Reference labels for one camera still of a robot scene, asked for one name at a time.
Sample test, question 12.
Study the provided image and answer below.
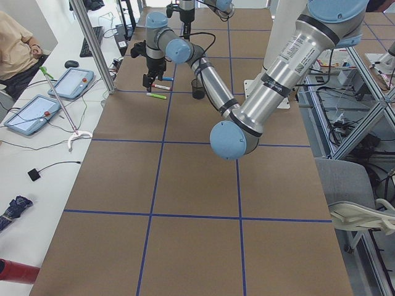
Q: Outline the grey office chair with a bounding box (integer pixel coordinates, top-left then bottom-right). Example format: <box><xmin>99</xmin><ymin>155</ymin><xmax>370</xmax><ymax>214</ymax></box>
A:
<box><xmin>315</xmin><ymin>158</ymin><xmax>394</xmax><ymax>253</ymax></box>

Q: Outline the seated person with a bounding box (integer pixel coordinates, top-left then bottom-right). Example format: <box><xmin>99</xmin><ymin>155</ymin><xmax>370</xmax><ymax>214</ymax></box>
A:
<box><xmin>1</xmin><ymin>12</ymin><xmax>48</xmax><ymax>101</ymax></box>

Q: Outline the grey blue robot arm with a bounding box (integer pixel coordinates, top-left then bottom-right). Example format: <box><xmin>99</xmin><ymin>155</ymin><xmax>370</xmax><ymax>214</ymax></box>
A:
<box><xmin>178</xmin><ymin>0</ymin><xmax>235</xmax><ymax>40</ymax></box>
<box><xmin>144</xmin><ymin>1</ymin><xmax>368</xmax><ymax>160</ymax></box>

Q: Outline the teach pendant tablet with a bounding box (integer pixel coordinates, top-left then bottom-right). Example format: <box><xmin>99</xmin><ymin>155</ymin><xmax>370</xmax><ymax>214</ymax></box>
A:
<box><xmin>4</xmin><ymin>95</ymin><xmax>60</xmax><ymax>136</ymax></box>
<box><xmin>54</xmin><ymin>68</ymin><xmax>94</xmax><ymax>100</ymax></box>

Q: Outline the small black puck device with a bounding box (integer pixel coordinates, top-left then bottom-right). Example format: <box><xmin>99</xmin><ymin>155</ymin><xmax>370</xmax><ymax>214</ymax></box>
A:
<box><xmin>27</xmin><ymin>168</ymin><xmax>41</xmax><ymax>181</ymax></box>

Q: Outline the black keyboard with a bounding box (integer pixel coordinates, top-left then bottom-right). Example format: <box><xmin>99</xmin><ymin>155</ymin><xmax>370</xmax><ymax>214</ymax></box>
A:
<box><xmin>79</xmin><ymin>26</ymin><xmax>104</xmax><ymax>58</ymax></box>

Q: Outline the red cap white marker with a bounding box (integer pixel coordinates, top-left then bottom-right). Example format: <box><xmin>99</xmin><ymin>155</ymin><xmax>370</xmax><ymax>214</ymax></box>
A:
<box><xmin>151</xmin><ymin>84</ymin><xmax>172</xmax><ymax>91</ymax></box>

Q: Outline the black computer mouse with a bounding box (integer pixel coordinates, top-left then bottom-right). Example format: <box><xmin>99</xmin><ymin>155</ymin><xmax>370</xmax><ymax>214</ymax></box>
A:
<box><xmin>64</xmin><ymin>60</ymin><xmax>79</xmax><ymax>68</ymax></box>

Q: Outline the aluminium frame rack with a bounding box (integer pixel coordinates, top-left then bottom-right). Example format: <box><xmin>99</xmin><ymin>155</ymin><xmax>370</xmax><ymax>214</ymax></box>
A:
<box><xmin>297</xmin><ymin>48</ymin><xmax>394</xmax><ymax>295</ymax></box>

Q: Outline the folded blue umbrella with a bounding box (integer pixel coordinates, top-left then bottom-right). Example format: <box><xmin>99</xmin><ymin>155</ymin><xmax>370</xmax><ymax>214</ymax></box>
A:
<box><xmin>1</xmin><ymin>195</ymin><xmax>33</xmax><ymax>231</ymax></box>

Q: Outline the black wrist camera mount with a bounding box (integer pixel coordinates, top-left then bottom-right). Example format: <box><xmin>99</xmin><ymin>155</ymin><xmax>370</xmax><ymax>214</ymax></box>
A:
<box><xmin>166</xmin><ymin>2</ymin><xmax>180</xmax><ymax>19</ymax></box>
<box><xmin>130</xmin><ymin>40</ymin><xmax>147</xmax><ymax>59</ymax></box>

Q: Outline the red cylinder bottle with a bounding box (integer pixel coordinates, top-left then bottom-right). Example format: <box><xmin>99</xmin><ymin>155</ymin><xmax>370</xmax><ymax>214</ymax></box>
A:
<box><xmin>1</xmin><ymin>259</ymin><xmax>40</xmax><ymax>284</ymax></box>

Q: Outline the reacher grabber stick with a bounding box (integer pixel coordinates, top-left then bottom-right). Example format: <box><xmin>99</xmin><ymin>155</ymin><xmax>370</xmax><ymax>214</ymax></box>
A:
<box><xmin>39</xmin><ymin>66</ymin><xmax>93</xmax><ymax>152</ymax></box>

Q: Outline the aluminium frame post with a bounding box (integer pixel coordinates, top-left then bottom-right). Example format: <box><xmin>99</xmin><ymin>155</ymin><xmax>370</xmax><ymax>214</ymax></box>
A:
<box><xmin>70</xmin><ymin>0</ymin><xmax>115</xmax><ymax>94</ymax></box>

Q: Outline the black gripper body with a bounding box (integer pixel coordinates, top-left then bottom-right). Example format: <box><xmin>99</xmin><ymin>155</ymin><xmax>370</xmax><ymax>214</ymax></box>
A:
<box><xmin>180</xmin><ymin>9</ymin><xmax>194</xmax><ymax>24</ymax></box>
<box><xmin>146</xmin><ymin>57</ymin><xmax>167</xmax><ymax>79</ymax></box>

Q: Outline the upper teach pendant tablet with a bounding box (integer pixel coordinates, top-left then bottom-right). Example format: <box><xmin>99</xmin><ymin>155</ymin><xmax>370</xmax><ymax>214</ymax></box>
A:
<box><xmin>54</xmin><ymin>68</ymin><xmax>94</xmax><ymax>100</ymax></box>

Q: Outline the lower teach pendant tablet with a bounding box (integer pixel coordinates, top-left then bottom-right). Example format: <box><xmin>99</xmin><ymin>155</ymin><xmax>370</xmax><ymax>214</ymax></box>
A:
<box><xmin>4</xmin><ymin>95</ymin><xmax>60</xmax><ymax>136</ymax></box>

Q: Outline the black mesh pen holder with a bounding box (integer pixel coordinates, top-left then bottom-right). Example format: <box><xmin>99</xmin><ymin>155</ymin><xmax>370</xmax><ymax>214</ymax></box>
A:
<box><xmin>191</xmin><ymin>78</ymin><xmax>205</xmax><ymax>99</ymax></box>

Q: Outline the green highlighter pen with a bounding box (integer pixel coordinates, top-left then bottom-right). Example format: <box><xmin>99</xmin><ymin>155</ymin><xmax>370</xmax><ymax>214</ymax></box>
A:
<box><xmin>146</xmin><ymin>92</ymin><xmax>167</xmax><ymax>100</ymax></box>

